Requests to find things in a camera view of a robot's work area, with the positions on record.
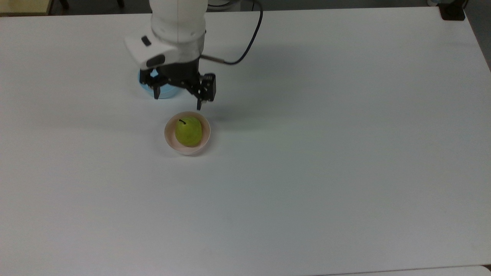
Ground green pear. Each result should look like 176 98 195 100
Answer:
175 117 203 147

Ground blue plastic bowl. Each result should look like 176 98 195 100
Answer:
138 69 185 100

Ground black table clamp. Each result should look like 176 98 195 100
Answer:
437 0 470 21

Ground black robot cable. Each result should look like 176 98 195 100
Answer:
200 0 264 66

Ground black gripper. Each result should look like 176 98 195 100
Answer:
139 57 217 111

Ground pink plastic bowl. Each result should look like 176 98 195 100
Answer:
164 111 211 156

